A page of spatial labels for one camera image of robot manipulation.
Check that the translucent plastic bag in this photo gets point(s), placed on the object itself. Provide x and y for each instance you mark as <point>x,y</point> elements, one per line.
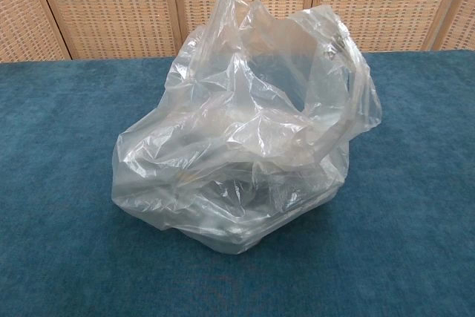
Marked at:
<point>237,116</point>

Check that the clear plastic food container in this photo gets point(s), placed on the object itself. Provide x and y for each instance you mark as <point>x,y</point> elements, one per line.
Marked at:
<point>237,217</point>

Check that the blue carpet table mat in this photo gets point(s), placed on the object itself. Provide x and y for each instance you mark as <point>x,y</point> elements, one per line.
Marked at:
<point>55,183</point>

